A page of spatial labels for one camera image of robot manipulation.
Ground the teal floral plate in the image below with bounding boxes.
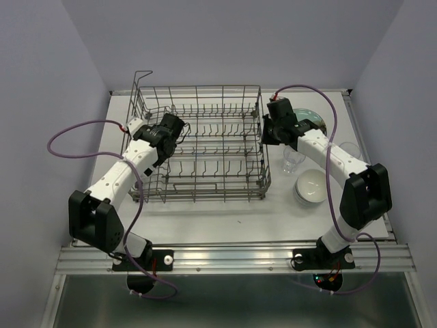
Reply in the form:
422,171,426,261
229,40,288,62
294,108,327,136

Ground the clear faceted glass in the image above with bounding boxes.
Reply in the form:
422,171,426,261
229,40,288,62
282,146,306,174
339,141,361,159

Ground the grey wire dish rack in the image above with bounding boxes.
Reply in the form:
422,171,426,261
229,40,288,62
127,70,271,203

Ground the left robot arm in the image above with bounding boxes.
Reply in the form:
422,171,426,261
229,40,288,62
68,113,185,269

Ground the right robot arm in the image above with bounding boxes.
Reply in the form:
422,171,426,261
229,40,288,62
262,98,393,267

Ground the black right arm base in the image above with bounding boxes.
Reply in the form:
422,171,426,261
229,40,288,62
290,238,355,294

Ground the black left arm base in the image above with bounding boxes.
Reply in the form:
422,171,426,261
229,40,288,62
108,241,178,299

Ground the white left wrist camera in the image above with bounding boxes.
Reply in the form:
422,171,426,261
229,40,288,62
121,117,145,136

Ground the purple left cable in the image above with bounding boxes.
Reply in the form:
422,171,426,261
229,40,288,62
46,120,178,300

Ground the purple cable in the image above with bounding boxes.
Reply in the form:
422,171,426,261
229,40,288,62
276,84,383,297
46,120,178,300

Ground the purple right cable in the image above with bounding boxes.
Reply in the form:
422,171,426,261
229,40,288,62
276,84,383,297

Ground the aluminium mounting rail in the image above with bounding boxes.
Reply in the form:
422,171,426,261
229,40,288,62
55,239,417,275

